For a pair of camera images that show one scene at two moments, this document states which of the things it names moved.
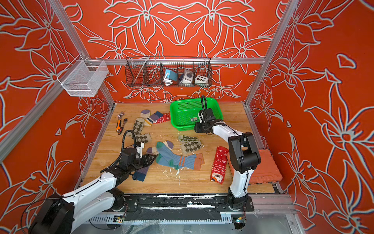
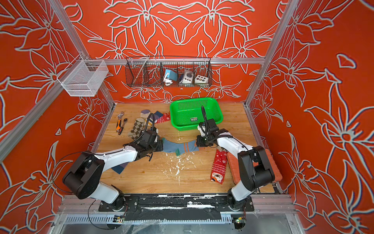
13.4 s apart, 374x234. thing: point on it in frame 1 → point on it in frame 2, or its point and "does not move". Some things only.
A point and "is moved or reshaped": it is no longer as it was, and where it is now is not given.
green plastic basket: x=184 y=111 does not move
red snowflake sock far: x=165 y=117 does not move
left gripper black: x=146 y=160 → x=159 y=144
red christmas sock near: x=219 y=165 does not move
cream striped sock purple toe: x=140 y=174 is moved or reshaped
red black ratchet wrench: x=121 y=128 does not move
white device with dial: x=188 y=77 does not move
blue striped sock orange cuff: x=165 y=157 → x=179 y=148
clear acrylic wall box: x=83 y=78 does not move
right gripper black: x=197 y=127 → x=199 y=143
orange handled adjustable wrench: x=119 y=122 does not move
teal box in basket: x=172 y=74 does not move
